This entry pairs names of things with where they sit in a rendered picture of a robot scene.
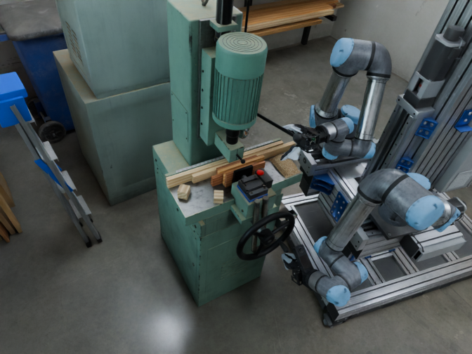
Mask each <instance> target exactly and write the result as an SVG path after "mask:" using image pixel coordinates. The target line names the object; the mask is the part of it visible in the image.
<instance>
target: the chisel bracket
mask: <svg viewBox="0 0 472 354"><path fill-rule="evenodd" d="M214 144H215V145H216V147H217V148H218V149H219V150H220V151H221V153H222V154H223V156H224V157H225V158H226V159H227V161H228V162H229V163H230V162H233V161H236V160H239V158H238V157H237V156H236V154H238V155H239V156H240V157H241V158H243V154H244V146H243V144H242V143H241V142H240V141H239V140H238V142H237V143H236V144H234V145H231V144H228V143H227V142H226V133H225V129H224V130H221V131H217V132H215V141H214Z"/></svg>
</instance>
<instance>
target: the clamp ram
mask: <svg viewBox="0 0 472 354"><path fill-rule="evenodd" d="M252 171H253V166H252V165H249V166H246V167H243V168H241V169H237V170H234V173H233V179H232V183H235V182H237V181H238V180H240V179H243V178H246V177H248V176H251V175H252Z"/></svg>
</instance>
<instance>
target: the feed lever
mask: <svg viewBox="0 0 472 354"><path fill-rule="evenodd" d="M257 116H258V117H260V118H261V119H263V120H265V121H266V122H268V123H269V124H272V125H273V126H275V127H277V128H278V129H280V130H281V131H283V132H285V133H287V134H288V135H290V136H291V137H293V140H294V142H296V143H298V142H300V141H301V140H302V135H301V134H300V133H295V134H294V133H292V132H291V131H289V130H287V129H284V128H282V126H280V125H279V124H276V123H275V122H273V121H271V120H270V119H268V118H266V117H264V116H263V115H262V114H259V113H257Z"/></svg>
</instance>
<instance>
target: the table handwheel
mask: <svg viewBox="0 0 472 354"><path fill-rule="evenodd" d="M279 218H287V219H288V221H287V222H286V223H284V224H282V225H281V226H280V227H278V228H276V229H274V230H272V231H271V230H270V229H269V228H265V227H264V225H266V224H268V223H269V222H271V221H274V220H277V219H279ZM250 222H251V224H252V226H251V227H250V228H249V229H248V230H247V231H246V232H245V233H244V234H243V236H242V237H241V238H240V240H239V242H238V244H237V248H236V253H237V256H238V257H239V258H240V259H242V260H245V261H251V260H255V259H258V258H261V257H263V256H265V255H267V254H269V253H270V252H272V251H273V250H275V249H276V248H278V247H279V245H280V244H279V242H280V241H283V242H284V241H285V240H286V239H287V238H288V236H289V235H290V234H291V232H292V230H293V229H294V226H295V218H294V215H293V214H291V213H290V212H288V211H278V212H275V213H273V214H270V215H268V216H266V217H264V218H262V219H261V220H259V221H257V222H256V223H255V224H253V221H250ZM285 227H287V228H286V230H285V231H284V232H283V233H282V235H281V236H280V237H279V238H278V239H277V240H276V241H274V242H273V240H274V239H275V236H274V234H275V233H277V232H279V231H280V230H281V229H283V228H285ZM252 235H255V236H258V238H259V239H260V241H261V243H260V245H259V247H258V249H257V251H256V253H253V254H245V253H244V252H243V248H244V246H245V244H246V242H247V241H248V239H249V238H250V237H251V236H252ZM271 242H273V243H272V244H271V245H270V246H268V247H266V248H265V249H263V250H262V248H263V246H264V245H268V244H270V243H271Z"/></svg>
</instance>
